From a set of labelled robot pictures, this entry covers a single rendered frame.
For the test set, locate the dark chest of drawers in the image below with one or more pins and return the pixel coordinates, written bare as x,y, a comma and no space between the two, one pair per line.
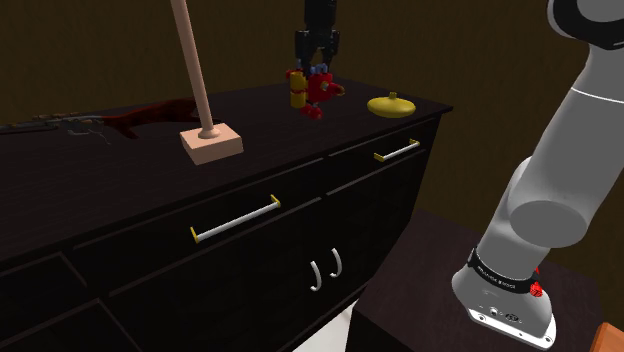
146,195

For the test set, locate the yellow flat round gourd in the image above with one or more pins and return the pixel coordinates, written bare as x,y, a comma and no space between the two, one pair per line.
391,107

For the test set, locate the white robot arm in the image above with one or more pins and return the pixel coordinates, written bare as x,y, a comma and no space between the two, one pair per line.
556,161

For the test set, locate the dark red and grey rifle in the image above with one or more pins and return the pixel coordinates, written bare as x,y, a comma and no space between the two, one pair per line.
146,116

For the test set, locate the pink pole on square base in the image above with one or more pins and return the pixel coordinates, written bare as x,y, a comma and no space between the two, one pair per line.
201,97

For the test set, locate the red and yellow toy robot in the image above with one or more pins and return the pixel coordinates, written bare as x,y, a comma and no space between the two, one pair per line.
318,88

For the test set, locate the orange box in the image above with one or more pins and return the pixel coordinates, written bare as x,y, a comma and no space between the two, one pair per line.
609,339

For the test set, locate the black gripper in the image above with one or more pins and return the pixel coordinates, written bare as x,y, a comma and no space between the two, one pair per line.
320,14

